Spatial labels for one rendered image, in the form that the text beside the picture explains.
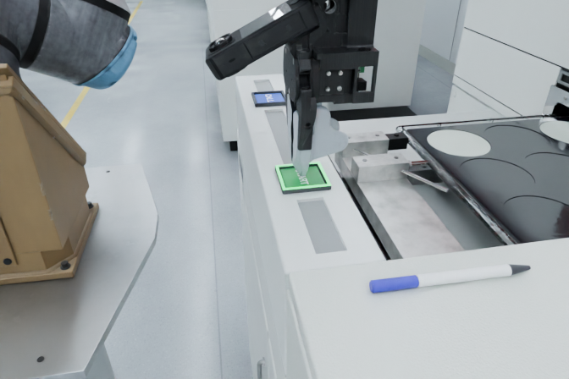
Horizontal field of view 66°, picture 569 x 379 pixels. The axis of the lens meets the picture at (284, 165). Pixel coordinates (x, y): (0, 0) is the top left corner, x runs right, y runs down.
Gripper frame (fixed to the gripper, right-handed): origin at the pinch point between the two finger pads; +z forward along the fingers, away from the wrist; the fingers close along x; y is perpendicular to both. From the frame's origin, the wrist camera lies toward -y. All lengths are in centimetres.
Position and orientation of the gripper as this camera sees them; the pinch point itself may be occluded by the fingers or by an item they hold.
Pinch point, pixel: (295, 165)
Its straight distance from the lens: 50.2
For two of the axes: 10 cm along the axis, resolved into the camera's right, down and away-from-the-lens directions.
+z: 0.0, 8.7, 5.0
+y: 9.8, -0.8, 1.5
